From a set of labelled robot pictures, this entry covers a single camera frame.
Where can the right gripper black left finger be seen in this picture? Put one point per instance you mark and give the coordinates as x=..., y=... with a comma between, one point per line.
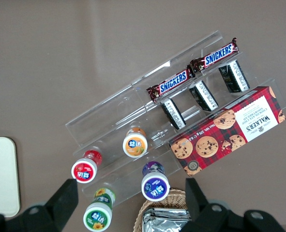
x=60, y=203

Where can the cream plastic tray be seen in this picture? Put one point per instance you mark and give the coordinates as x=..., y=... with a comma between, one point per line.
x=1, y=176

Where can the Snickers bar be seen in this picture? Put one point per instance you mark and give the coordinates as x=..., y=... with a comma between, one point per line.
x=173, y=83
x=216, y=56

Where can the clear acrylic stepped stand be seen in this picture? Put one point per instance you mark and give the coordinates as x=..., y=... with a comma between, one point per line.
x=109, y=116
x=181, y=58

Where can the light oval wicker basket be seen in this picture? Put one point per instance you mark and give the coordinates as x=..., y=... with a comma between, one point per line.
x=171, y=197

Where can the small black chocolate box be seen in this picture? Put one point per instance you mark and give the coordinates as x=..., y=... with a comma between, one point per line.
x=234, y=76
x=173, y=114
x=203, y=96

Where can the red Walkers cookie box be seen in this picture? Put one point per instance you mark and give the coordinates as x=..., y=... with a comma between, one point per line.
x=230, y=130

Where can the purple gum bottle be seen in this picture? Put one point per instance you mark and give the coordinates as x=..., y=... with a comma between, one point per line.
x=155, y=188

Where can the orange gum bottle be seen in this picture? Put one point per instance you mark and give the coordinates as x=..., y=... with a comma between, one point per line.
x=134, y=145

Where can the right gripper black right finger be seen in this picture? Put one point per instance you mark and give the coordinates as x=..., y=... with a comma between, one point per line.
x=200, y=205

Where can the green gum bottle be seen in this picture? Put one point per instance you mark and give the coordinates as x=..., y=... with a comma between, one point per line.
x=98, y=217

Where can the stack of foil containers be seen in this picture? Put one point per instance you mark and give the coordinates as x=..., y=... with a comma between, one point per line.
x=164, y=221

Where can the red gum bottle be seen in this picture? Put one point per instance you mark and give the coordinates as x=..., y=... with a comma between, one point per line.
x=84, y=170

